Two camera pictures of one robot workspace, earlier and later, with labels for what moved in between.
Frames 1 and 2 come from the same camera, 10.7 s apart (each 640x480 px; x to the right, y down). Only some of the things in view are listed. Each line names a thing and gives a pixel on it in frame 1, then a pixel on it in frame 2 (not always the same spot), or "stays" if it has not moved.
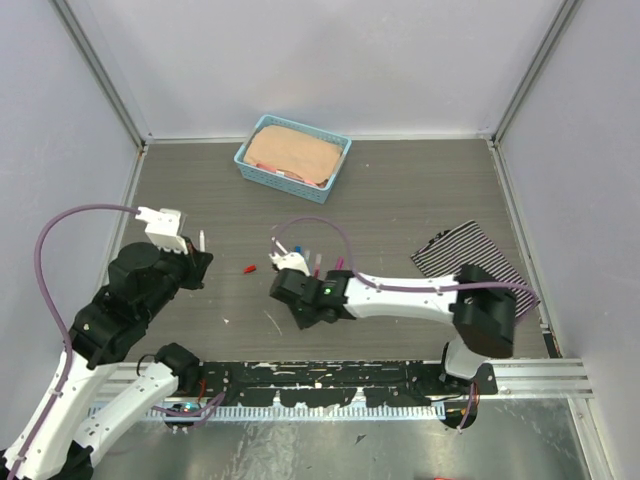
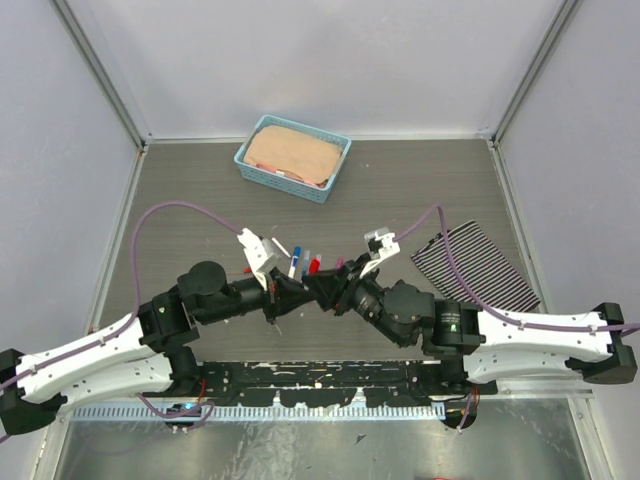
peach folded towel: x=295 y=151 stays
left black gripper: x=197 y=262 → x=283 y=294
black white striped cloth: x=466 y=244 stays
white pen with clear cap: x=273 y=238 stays
